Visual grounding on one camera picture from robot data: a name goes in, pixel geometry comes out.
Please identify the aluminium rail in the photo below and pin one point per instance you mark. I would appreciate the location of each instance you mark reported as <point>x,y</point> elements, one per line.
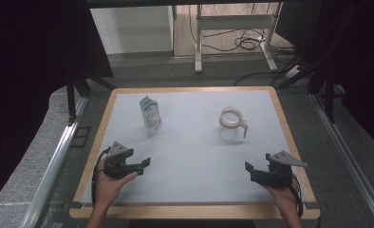
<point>52,171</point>
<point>349,158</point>

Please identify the white metal desk frame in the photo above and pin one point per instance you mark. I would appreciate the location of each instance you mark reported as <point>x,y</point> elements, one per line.
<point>232,22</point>

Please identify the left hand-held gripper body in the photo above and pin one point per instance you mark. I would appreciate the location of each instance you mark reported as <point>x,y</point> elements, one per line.
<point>115,166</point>

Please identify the person's right hand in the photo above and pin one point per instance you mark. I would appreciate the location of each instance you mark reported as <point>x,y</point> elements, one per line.
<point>286,199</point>

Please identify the black tape corner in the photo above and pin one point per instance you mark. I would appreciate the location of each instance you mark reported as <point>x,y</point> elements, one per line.
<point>76,205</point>
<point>312,205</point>

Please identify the light grey table mat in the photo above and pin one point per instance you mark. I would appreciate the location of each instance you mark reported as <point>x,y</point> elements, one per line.
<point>191,158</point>

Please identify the wooden-edged table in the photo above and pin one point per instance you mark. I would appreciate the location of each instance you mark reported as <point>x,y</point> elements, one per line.
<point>191,212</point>

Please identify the dark curtain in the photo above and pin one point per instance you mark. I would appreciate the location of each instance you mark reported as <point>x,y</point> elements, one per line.
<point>27,63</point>
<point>362,63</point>

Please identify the white cabinet panel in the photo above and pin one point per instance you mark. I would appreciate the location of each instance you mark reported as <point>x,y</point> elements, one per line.
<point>131,30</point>

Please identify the black tripod stand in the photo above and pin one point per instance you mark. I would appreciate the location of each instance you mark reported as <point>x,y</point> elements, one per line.
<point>71,101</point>
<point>330,101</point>

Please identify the white power strip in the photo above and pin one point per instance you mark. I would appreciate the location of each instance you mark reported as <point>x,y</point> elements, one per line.
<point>292,72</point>

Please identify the clear jar with beige rim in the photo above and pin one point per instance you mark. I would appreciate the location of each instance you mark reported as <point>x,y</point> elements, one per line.
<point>228,133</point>

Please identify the person's left hand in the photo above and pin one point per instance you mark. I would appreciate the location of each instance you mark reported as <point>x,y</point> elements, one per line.
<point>107,188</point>

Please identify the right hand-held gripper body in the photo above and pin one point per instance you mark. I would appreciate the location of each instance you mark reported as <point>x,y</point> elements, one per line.
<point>278,175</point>

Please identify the white and blue pouch bag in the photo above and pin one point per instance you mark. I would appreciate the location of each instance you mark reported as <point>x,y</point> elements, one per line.
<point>150,115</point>

